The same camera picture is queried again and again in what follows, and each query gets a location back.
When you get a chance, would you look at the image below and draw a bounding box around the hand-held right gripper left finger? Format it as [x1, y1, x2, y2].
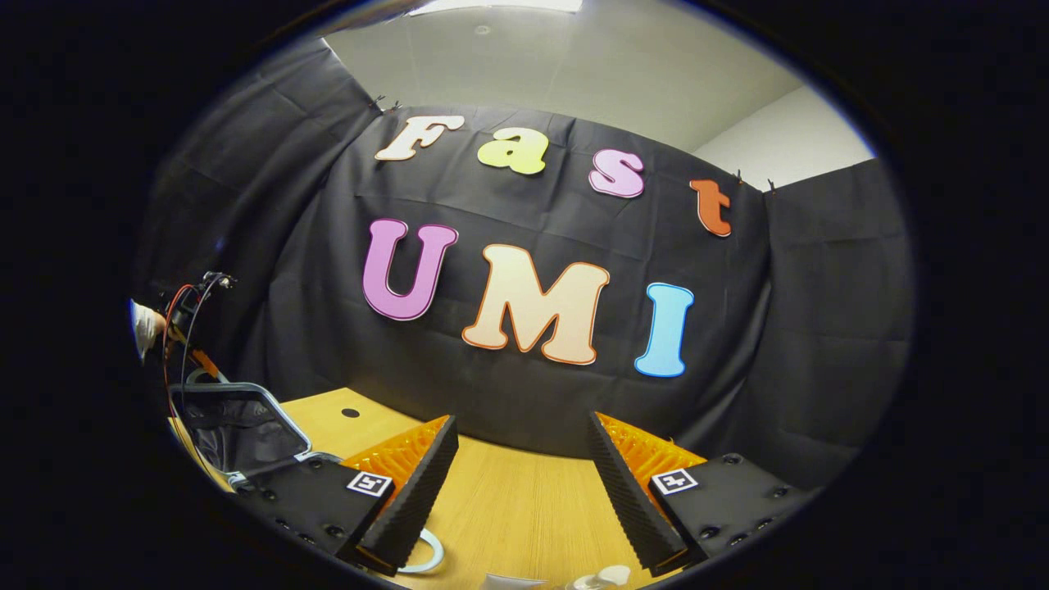
[238, 415, 460, 576]

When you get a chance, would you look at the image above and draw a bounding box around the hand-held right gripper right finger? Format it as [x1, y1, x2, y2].
[587, 411, 820, 576]

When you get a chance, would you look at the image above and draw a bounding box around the white pump bottle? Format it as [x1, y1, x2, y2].
[565, 565, 632, 590]

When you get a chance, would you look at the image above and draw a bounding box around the black backdrop cloth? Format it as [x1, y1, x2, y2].
[135, 37, 915, 492]

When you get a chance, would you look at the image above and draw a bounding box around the ceiling light panel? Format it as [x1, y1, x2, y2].
[410, 0, 583, 16]

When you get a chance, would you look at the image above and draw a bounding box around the red cable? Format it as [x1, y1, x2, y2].
[161, 283, 202, 427]

